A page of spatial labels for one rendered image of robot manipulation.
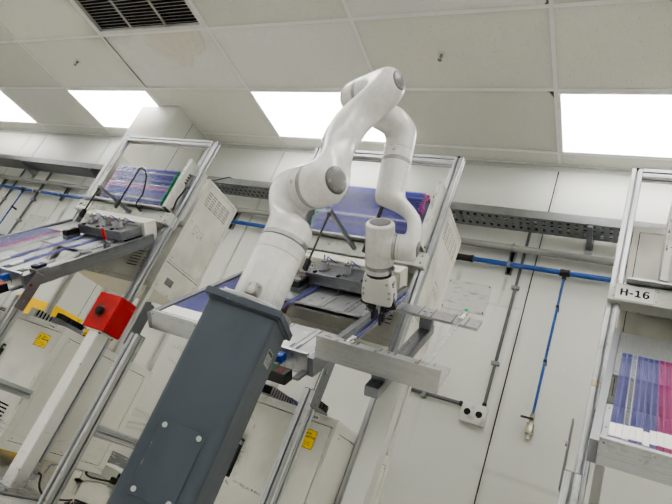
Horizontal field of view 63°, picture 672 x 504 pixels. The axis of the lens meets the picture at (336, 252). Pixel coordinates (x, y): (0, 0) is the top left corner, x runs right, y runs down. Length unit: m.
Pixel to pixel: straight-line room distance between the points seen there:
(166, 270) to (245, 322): 1.96
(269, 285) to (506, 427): 2.43
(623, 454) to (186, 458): 0.95
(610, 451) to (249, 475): 1.13
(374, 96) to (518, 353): 2.37
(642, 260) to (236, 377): 1.66
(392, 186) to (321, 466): 0.93
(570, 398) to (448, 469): 0.81
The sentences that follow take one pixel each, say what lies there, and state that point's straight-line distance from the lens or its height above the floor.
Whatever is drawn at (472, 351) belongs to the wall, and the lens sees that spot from 3.65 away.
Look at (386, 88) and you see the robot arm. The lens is 1.57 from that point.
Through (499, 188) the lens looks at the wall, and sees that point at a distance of 4.23.
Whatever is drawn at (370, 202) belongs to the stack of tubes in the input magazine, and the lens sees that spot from 2.45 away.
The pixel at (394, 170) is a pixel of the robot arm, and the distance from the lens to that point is 1.63.
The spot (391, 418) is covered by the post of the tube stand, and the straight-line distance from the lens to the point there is 1.61.
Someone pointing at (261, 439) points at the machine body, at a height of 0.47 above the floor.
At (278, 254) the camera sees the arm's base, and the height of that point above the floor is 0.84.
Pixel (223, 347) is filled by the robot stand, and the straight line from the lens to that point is 1.21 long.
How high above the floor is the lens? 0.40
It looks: 22 degrees up
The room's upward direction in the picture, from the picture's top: 23 degrees clockwise
